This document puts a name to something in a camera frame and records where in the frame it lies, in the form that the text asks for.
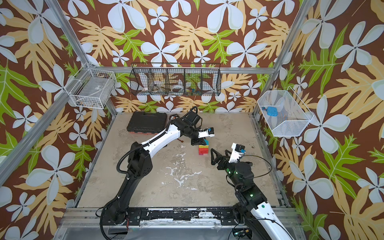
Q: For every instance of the white wire basket left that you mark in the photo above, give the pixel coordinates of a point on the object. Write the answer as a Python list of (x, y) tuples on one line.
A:
[(91, 87)]

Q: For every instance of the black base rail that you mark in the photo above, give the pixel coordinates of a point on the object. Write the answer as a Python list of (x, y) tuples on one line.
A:
[(186, 217)]

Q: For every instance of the red block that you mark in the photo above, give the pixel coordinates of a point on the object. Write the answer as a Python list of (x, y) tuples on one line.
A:
[(203, 151)]

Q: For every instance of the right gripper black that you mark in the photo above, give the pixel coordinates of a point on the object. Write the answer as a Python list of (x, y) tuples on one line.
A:
[(222, 161)]

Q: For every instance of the black tool case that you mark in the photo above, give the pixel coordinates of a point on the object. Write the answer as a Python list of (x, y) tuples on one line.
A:
[(142, 122)]

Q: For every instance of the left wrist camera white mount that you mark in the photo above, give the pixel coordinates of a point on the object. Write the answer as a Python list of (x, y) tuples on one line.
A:
[(208, 132)]

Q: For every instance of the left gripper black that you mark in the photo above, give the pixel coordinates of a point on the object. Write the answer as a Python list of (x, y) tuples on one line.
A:
[(200, 141)]

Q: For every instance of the blue object in basket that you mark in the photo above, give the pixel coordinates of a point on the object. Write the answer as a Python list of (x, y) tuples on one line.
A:
[(272, 111)]

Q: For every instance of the black wire basket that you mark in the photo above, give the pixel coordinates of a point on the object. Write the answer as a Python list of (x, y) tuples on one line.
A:
[(178, 79)]

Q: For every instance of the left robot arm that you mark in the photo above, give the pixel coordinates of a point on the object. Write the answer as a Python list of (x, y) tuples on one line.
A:
[(137, 162)]

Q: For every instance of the white mesh basket right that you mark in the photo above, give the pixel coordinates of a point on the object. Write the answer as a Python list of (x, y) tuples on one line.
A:
[(294, 115)]

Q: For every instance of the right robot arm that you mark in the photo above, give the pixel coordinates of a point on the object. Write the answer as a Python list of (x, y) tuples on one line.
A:
[(253, 209)]

